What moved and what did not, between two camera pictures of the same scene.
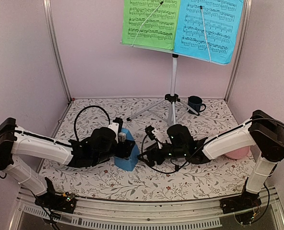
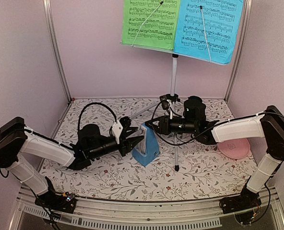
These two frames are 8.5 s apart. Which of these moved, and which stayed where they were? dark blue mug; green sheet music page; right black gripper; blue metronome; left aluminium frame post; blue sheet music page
Moved: right black gripper; blue metronome
Stayed: dark blue mug; green sheet music page; left aluminium frame post; blue sheet music page
